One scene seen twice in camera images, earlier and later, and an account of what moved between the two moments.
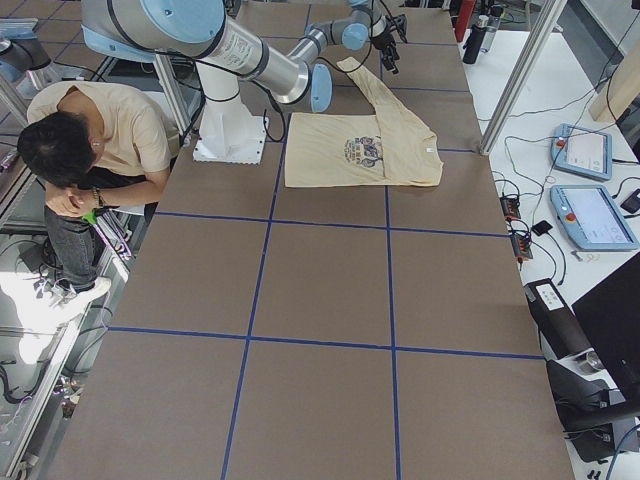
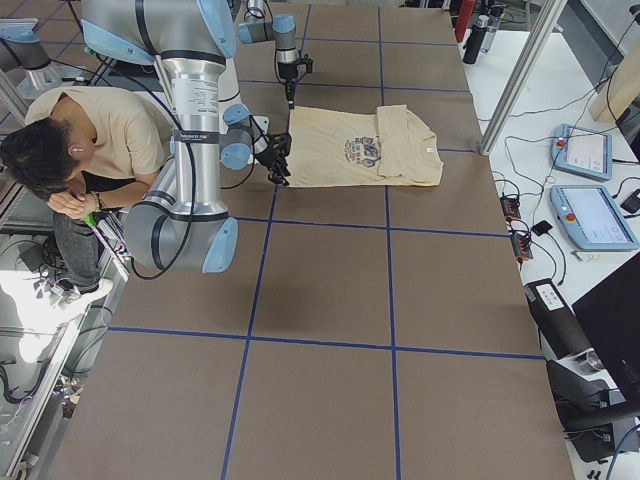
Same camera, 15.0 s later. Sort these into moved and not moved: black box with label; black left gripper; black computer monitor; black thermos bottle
Moved: black left gripper
Not moved: black box with label; black computer monitor; black thermos bottle
